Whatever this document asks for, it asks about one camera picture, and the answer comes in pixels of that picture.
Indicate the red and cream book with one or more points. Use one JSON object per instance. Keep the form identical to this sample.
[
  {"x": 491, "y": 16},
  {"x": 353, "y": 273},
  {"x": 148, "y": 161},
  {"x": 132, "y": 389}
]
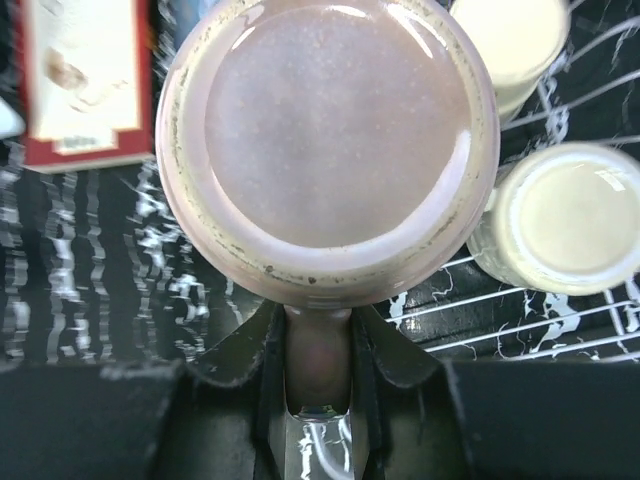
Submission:
[{"x": 86, "y": 83}]

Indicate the cream ribbed cup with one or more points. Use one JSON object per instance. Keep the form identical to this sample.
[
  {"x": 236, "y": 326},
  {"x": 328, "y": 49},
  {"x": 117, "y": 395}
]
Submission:
[{"x": 562, "y": 220}]

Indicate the pink cup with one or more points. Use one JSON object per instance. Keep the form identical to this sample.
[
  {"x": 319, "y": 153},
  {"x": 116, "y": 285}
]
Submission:
[{"x": 326, "y": 155}]

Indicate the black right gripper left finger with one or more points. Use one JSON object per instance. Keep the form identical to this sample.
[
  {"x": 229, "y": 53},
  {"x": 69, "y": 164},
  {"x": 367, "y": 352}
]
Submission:
[{"x": 219, "y": 417}]

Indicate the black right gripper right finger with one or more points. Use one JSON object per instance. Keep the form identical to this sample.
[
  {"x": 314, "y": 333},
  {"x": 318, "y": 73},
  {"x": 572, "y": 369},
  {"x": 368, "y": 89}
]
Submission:
[{"x": 416, "y": 417}]

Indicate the white wire dish rack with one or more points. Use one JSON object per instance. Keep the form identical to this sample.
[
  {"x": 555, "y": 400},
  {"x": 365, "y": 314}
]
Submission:
[{"x": 590, "y": 94}]

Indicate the cream and brown cup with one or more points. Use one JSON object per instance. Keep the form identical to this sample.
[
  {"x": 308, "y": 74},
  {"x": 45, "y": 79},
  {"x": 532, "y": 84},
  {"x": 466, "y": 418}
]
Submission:
[{"x": 518, "y": 40}]

